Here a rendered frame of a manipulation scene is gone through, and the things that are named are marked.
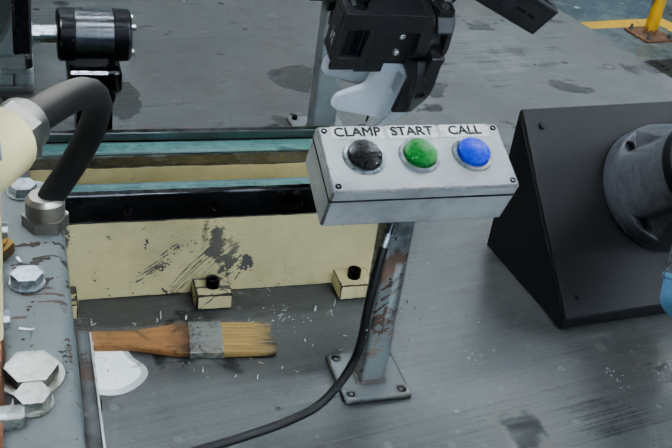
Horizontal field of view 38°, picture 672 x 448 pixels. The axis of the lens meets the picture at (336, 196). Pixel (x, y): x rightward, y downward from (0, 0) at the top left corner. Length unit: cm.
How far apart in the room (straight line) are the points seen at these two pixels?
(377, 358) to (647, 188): 37
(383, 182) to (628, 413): 39
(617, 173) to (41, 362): 85
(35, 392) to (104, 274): 64
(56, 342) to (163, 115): 102
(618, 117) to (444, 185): 44
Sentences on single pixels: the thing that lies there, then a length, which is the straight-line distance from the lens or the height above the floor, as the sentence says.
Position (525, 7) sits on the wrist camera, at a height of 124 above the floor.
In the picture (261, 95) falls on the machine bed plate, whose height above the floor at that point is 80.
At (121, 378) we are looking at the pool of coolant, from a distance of 98.
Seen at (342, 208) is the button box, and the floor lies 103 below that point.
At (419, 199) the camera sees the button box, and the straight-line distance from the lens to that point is 83.
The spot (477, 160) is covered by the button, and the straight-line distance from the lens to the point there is 85.
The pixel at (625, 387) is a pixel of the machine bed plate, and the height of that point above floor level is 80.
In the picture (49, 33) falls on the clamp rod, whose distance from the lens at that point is 114.
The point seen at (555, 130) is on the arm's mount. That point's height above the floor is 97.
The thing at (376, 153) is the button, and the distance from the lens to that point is 82.
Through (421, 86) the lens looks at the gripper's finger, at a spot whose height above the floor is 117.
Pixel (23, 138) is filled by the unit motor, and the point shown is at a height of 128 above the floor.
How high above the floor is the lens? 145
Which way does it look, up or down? 30 degrees down
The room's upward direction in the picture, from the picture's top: 8 degrees clockwise
